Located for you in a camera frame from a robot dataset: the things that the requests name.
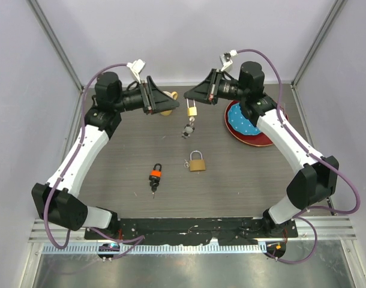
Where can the dark red round plate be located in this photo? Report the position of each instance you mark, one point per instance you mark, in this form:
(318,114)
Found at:
(260,140)

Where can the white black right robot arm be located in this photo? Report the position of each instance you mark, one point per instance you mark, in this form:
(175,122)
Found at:
(315,175)

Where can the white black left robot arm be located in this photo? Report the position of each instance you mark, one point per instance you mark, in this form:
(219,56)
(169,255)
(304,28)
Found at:
(57,200)

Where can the blue dotted dish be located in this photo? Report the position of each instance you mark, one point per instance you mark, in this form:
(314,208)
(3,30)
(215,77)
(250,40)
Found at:
(239,123)

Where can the small brass padlock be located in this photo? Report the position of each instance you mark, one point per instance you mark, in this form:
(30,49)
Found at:
(191,108)

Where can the large brass padlock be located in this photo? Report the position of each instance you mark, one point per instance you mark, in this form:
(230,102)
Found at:
(197,165)

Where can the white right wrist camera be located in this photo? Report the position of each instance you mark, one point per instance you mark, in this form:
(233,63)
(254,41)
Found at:
(226,60)

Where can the yellow ceramic mug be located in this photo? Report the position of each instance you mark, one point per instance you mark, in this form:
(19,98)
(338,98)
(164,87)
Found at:
(171,104)

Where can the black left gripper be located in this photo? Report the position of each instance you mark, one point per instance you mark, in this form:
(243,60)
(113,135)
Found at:
(154,100)

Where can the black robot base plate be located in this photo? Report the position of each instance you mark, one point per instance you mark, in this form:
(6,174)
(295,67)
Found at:
(198,231)

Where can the orange black padlock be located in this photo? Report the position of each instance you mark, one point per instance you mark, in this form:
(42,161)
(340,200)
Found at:
(155,174)

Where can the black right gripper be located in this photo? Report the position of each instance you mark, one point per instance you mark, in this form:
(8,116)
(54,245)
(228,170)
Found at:
(207,92)

